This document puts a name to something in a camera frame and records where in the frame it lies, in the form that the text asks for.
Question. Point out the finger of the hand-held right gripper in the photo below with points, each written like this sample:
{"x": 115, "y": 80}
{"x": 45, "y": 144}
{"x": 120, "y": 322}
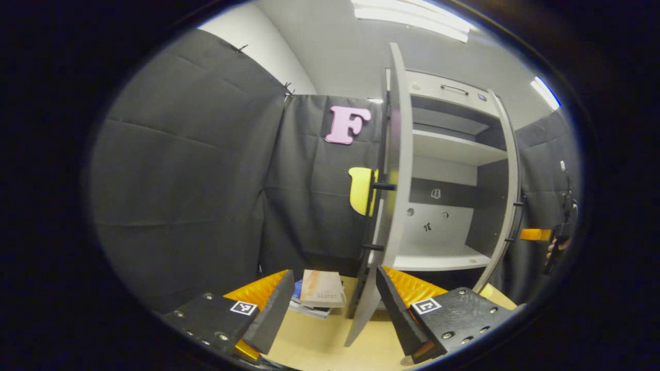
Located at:
{"x": 535, "y": 235}

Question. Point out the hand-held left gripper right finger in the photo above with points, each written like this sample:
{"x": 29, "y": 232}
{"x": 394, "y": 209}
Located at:
{"x": 394, "y": 309}

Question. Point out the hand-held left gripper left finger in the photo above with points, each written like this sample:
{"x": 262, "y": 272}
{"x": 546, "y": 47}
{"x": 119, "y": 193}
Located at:
{"x": 276, "y": 309}

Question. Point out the white cabinet door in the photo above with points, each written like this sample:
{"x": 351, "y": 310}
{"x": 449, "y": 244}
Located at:
{"x": 399, "y": 154}
{"x": 508, "y": 206}

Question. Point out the white and grey cabinet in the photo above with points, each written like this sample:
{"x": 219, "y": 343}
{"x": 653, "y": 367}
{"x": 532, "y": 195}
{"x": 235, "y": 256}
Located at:
{"x": 443, "y": 149}

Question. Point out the blue book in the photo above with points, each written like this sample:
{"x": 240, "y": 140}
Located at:
{"x": 297, "y": 293}

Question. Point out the white book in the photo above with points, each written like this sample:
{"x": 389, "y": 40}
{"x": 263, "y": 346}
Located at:
{"x": 309, "y": 311}

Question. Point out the beige book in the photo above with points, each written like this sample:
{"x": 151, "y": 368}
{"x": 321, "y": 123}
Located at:
{"x": 322, "y": 288}

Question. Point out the small ceiling light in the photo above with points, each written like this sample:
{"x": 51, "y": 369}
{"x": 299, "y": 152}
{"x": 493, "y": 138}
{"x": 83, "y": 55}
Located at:
{"x": 546, "y": 93}

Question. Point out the black backdrop cloth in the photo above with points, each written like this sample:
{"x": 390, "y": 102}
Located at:
{"x": 180, "y": 180}

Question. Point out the large ceiling light panel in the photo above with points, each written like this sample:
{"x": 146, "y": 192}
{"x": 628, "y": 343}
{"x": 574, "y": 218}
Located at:
{"x": 412, "y": 18}

